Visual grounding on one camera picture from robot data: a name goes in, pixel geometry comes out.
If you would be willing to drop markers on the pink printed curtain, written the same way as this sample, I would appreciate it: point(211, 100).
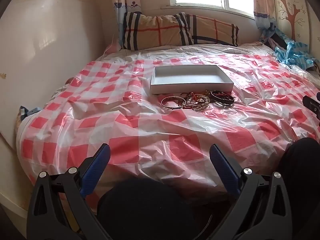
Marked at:
point(125, 5)
point(265, 5)

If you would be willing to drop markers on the white cardboard box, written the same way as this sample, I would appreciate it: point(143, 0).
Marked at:
point(190, 76)

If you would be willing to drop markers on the tree wall sticker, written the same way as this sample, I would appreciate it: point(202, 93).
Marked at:
point(291, 20)

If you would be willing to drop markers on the dark clothing pile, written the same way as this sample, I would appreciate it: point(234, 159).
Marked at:
point(275, 36)

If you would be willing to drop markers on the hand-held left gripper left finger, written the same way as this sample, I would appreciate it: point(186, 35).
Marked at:
point(96, 166)

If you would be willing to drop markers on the person's left leg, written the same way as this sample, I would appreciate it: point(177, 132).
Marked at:
point(145, 210)

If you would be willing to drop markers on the plaid pillow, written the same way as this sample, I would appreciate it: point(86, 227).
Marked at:
point(152, 31)
point(215, 30)

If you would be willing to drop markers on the blue plastic bag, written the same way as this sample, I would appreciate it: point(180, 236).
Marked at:
point(295, 55)

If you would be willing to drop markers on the red checked plastic sheet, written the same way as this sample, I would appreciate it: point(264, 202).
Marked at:
point(150, 135)

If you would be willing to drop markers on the thin silver bangle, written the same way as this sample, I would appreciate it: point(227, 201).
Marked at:
point(200, 108)

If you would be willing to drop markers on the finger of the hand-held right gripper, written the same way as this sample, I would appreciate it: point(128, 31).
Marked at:
point(312, 103)

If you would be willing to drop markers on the wide silver bangle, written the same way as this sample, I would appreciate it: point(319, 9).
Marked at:
point(163, 102)

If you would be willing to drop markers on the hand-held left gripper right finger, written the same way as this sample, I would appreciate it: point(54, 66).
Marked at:
point(223, 168)

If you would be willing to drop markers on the black bangle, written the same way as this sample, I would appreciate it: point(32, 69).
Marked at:
point(228, 101)

